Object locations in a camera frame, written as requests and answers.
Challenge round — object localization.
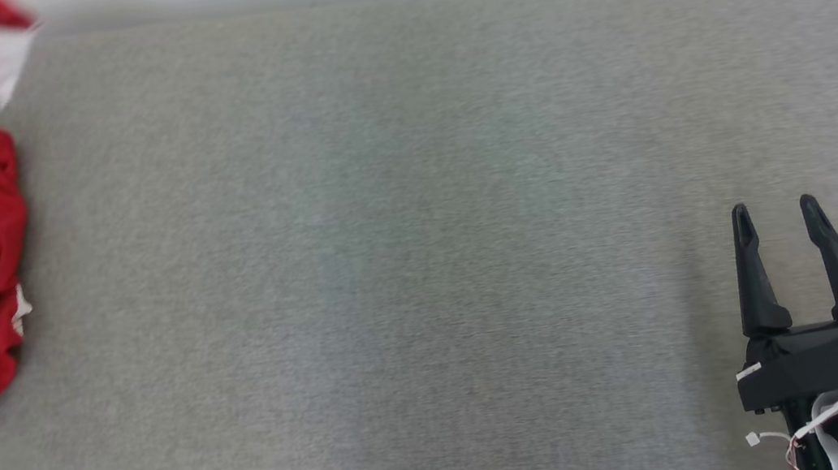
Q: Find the thin white cable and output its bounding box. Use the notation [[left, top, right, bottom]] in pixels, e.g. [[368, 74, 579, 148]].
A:
[[741, 388, 838, 470]]

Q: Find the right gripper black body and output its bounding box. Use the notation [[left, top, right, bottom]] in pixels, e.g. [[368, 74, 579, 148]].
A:
[[731, 322, 838, 413]]

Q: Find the grey fabric sofa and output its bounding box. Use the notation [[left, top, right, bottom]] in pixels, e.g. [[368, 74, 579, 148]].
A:
[[0, 0, 838, 470]]

